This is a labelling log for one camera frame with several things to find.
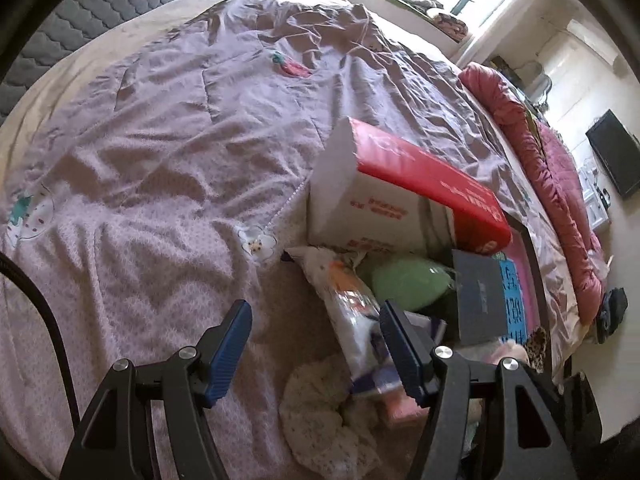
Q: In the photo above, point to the red quilt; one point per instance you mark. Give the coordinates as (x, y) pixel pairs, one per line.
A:
(550, 170)

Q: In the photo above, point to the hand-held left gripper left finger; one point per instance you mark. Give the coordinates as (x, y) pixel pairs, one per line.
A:
(230, 347)

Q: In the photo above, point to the pink and blue book box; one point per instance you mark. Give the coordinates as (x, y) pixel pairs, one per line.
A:
(532, 255)

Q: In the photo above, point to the white cabinet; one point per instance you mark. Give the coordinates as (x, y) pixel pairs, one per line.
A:
(595, 195)

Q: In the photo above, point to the round bed with beige sheet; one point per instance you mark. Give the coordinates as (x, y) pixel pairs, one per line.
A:
(75, 60)

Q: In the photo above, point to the white floral cloth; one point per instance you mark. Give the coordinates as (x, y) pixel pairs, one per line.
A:
(315, 410)

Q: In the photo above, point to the dark grey box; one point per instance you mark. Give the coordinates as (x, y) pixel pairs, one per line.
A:
(480, 300)

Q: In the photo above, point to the white air conditioner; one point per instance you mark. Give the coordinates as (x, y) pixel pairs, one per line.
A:
(595, 40)

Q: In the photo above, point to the red and white tissue box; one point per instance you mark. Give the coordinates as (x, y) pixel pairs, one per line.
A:
(390, 195)

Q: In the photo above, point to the white printed plastic packet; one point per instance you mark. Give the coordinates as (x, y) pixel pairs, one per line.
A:
(350, 310)

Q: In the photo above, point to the salmon pink packet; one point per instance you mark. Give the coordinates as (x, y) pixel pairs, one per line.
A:
(400, 407)

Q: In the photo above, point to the purple printed blanket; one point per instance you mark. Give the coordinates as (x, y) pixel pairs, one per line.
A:
(175, 160)

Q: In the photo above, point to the leopard print cloth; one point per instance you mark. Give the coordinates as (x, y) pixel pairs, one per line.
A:
(537, 345)

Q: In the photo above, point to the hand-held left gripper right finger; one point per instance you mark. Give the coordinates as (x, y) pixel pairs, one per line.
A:
(400, 355)

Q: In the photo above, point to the grey quilted headboard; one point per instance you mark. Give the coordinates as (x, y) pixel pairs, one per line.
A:
(100, 0)

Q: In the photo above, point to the clothes on windowsill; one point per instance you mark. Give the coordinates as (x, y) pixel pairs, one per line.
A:
(435, 12)

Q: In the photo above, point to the black television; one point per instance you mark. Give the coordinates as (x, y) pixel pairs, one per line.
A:
(615, 155)

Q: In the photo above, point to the white scalloped mirror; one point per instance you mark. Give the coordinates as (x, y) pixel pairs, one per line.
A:
(537, 85)

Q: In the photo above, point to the green soft ball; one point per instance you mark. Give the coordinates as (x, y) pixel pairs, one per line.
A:
(405, 282)

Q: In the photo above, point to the dark bag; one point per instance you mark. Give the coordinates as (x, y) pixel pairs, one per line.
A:
(612, 312)

